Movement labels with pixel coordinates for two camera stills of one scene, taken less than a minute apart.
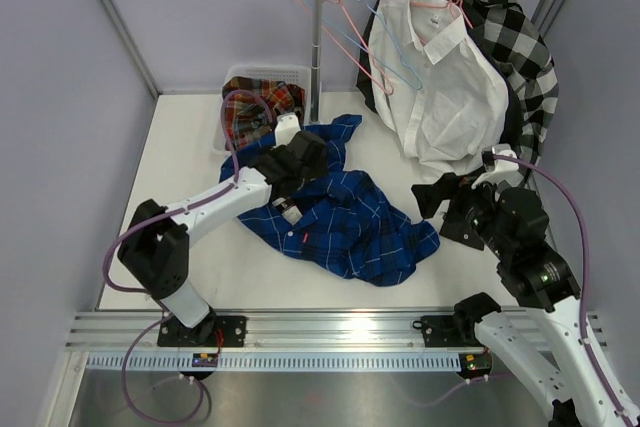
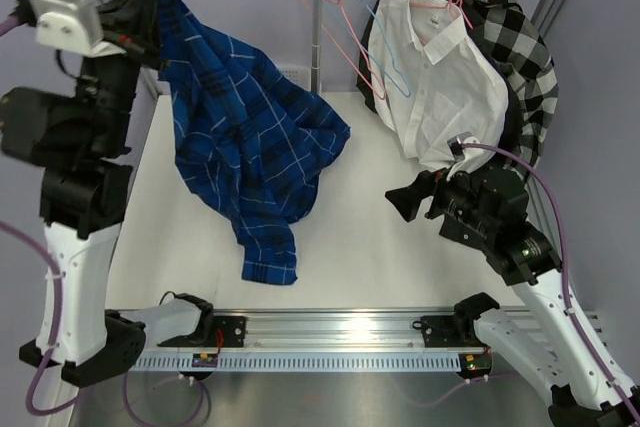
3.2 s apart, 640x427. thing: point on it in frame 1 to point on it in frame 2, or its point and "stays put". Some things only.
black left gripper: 317,172 to 132,19
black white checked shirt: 501,24 stays put
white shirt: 441,93 stays put
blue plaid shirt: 346,221 to 261,135
